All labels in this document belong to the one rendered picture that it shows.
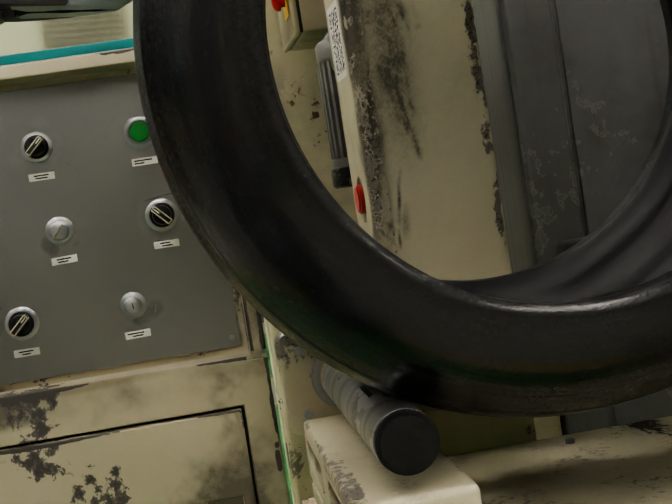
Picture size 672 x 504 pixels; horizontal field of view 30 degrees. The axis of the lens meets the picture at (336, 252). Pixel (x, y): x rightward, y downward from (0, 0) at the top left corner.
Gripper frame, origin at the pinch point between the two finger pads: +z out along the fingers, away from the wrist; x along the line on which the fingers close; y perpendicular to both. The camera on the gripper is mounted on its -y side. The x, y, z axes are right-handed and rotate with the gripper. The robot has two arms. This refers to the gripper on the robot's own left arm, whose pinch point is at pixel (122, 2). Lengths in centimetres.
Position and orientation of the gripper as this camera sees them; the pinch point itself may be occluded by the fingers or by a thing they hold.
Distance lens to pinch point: 93.8
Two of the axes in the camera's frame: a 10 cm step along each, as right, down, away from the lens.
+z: 9.9, -0.6, 1.2
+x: -1.2, -0.4, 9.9
